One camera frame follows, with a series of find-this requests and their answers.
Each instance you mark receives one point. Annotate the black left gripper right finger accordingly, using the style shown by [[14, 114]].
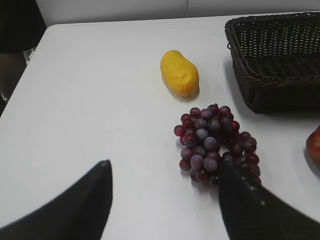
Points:
[[251, 212]]

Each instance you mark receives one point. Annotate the purple grape bunch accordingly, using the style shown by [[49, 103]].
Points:
[[211, 136]]

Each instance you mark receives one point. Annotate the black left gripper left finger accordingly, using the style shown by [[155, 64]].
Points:
[[79, 213]]

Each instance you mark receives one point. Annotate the yellow mango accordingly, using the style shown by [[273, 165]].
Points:
[[180, 75]]

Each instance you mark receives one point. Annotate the red apple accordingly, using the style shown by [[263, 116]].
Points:
[[313, 146]]

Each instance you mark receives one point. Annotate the black wicker basket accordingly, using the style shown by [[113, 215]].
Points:
[[276, 61]]

